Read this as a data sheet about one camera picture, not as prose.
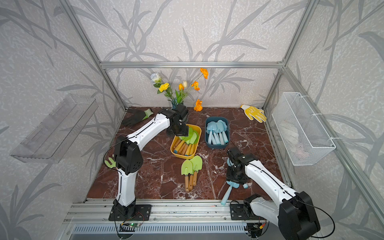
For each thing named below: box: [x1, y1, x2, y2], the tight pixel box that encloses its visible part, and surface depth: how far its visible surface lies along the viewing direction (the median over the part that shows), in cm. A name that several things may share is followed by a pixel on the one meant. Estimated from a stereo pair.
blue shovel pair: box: [206, 121, 217, 145], surface depth 104 cm
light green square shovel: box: [185, 132, 197, 145], surface depth 101 cm
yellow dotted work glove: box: [240, 104, 267, 124], surface depth 120 cm
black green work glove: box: [122, 108, 154, 127], surface depth 117 cm
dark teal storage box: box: [205, 116, 230, 150], surface depth 100 cm
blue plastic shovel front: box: [220, 181, 240, 206], surface depth 80 cm
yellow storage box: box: [170, 123, 202, 160], surface depth 97 cm
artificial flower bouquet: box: [150, 67, 209, 112], surface depth 95 cm
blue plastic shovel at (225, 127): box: [217, 120, 229, 143], surface depth 105 cm
